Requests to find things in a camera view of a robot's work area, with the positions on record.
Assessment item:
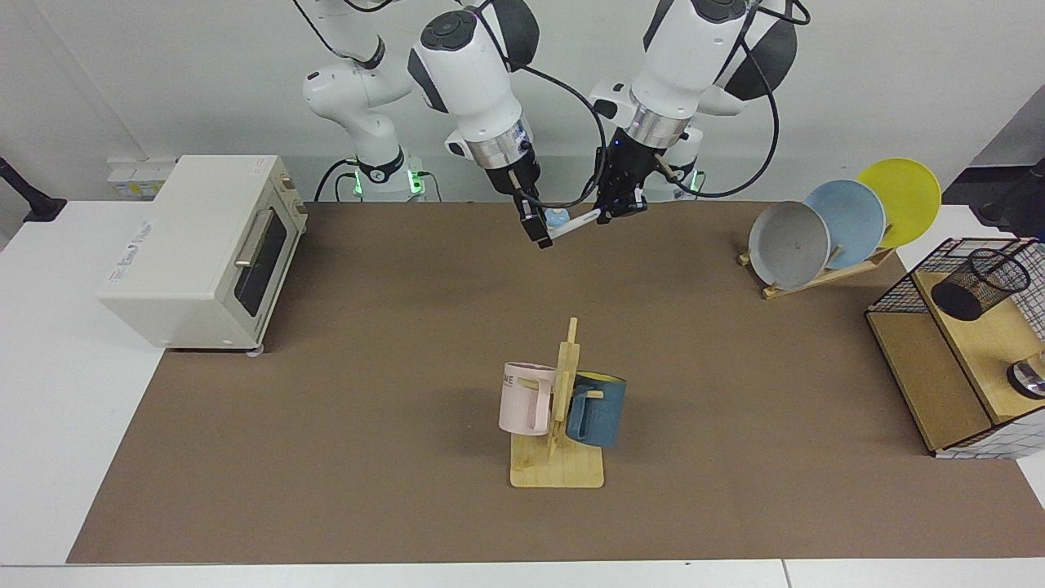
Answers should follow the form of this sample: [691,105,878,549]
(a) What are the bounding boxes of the pink cup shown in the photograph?
[499,362,558,437]

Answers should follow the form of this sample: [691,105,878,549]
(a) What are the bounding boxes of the brown table cloth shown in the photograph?
[67,201,1045,564]

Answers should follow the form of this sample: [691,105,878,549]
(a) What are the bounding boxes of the glass lid with knob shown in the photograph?
[1006,351,1045,401]

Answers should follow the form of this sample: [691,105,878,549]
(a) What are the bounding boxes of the white wall socket strip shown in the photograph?
[108,158,179,201]

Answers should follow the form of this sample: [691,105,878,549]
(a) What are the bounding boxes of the light blue plate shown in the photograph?
[804,180,887,270]

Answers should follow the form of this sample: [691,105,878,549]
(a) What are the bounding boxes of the yellow plate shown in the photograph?
[856,158,942,250]

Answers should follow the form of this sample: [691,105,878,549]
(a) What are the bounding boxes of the black mesh pen holder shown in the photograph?
[932,248,1031,322]

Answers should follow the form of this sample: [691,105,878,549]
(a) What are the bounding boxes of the black base cable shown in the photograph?
[313,158,360,203]

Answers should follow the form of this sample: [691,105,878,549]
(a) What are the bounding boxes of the wooden plate rack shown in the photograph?
[738,245,896,301]

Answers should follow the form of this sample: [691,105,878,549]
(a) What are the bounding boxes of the grey plate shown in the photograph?
[749,201,832,290]

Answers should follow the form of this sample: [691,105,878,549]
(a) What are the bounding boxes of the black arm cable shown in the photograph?
[469,0,609,209]
[653,0,811,199]

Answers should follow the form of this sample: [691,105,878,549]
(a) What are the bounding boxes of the dark blue cup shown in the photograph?
[565,372,628,448]

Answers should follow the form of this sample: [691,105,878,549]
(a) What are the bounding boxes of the wooden cup stand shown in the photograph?
[510,317,606,489]

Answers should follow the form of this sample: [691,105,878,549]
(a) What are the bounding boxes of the white marker with blue cap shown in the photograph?
[545,208,607,244]

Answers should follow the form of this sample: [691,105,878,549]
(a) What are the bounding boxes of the black stand foot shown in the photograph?
[0,157,68,223]

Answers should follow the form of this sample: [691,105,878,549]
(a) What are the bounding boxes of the wire basket with wooden floor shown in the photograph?
[865,237,1045,460]

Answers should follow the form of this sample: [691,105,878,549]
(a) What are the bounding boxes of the pale toaster oven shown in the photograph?
[96,155,309,357]

